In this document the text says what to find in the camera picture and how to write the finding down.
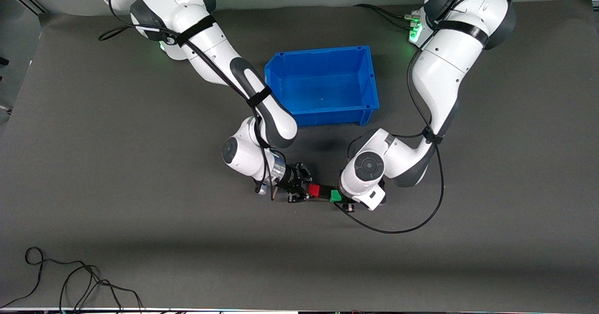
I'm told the blue plastic storage bin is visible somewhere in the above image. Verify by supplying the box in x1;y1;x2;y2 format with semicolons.
264;45;380;127

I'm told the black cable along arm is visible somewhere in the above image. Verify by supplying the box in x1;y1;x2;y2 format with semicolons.
336;0;516;234
97;0;282;200

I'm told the thin black loose cable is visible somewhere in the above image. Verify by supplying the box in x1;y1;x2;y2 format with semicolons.
0;247;101;309
58;263;143;313

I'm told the black cable along right arm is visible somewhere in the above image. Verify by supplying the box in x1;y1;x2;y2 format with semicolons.
97;0;282;200

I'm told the black left arm base cable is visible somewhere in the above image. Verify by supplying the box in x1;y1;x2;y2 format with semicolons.
352;3;422;30

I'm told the dark grey table mat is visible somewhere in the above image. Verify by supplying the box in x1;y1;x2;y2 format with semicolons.
0;0;599;311

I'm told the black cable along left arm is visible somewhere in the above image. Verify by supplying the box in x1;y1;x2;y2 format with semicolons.
336;0;516;234

